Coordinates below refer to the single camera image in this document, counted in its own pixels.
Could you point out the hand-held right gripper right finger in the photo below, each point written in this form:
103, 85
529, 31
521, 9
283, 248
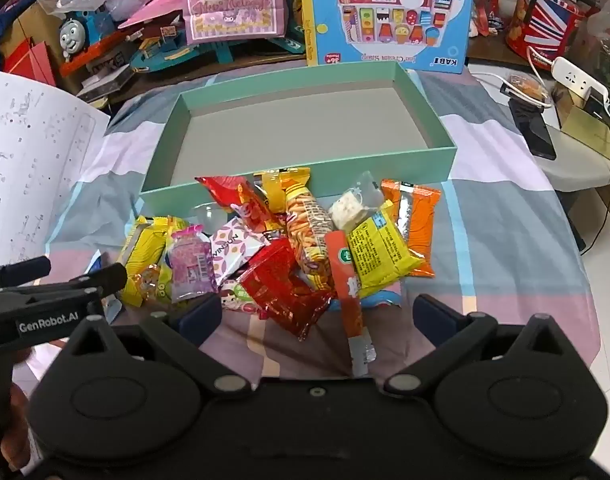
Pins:
430, 312

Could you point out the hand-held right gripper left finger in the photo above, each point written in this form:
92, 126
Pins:
200, 317

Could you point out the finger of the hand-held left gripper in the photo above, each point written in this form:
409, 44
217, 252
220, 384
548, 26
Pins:
95, 280
20, 272

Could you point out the red white cartoon packet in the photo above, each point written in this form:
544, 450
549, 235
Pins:
237, 296

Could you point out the yellow glossy snack packet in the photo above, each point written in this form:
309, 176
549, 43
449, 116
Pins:
137, 260

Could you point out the pink jelly pouch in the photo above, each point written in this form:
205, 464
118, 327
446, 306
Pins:
190, 265

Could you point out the white floral snack packet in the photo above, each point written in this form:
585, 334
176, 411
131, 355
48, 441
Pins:
232, 250

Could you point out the orange sausage stick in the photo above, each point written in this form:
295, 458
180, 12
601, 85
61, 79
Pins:
352, 305

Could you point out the yellow printed snack packet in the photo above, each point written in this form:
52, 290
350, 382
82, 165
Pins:
380, 250

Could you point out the orange snack packet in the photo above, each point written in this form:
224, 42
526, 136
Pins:
417, 225

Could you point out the red transparent snack packet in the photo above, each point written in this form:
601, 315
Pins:
285, 290

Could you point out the clear jelly cup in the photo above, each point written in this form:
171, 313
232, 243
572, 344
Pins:
210, 215

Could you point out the red orange chip packet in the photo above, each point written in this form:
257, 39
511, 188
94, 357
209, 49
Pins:
230, 195

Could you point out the clear white nougat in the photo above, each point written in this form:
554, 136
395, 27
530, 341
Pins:
352, 207

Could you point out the striped noodle snack packet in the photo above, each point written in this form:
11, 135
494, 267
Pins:
307, 225

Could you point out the golden yellow snack packet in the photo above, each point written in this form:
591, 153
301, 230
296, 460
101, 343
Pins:
267, 187

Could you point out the green cardboard box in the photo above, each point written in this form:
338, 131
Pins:
285, 125

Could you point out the person's left hand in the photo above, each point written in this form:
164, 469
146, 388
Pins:
16, 420

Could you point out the white printed paper sheet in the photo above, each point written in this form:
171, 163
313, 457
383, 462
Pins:
30, 170

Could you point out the black printed box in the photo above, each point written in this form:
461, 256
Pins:
100, 85

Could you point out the wooden stool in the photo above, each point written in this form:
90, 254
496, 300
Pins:
580, 172

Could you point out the black phone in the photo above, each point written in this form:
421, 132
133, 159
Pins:
535, 130

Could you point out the red box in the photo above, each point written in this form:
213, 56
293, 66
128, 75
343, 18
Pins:
30, 60

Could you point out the small orange snack bag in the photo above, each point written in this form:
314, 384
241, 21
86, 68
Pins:
525, 87

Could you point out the gold box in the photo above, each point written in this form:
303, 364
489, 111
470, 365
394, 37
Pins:
592, 125

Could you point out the blue toy train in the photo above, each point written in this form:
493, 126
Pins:
82, 30

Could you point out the teal toy stand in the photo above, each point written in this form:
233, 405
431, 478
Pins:
225, 52

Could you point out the black power adapter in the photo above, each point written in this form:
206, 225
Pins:
595, 105

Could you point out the white power strip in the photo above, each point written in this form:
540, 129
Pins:
580, 77

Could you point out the pink paper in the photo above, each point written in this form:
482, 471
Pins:
157, 7

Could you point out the blue toy box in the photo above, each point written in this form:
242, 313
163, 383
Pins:
390, 15

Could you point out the pink printed box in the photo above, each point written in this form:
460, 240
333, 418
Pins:
230, 0

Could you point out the red cookie tin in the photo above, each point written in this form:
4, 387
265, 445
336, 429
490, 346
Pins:
545, 15

